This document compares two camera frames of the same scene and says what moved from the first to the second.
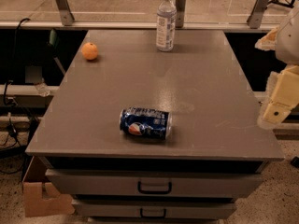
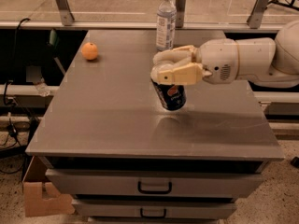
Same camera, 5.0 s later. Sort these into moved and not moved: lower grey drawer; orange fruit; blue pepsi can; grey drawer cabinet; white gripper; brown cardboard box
Moved: white gripper; blue pepsi can
Not moved: lower grey drawer; orange fruit; brown cardboard box; grey drawer cabinet
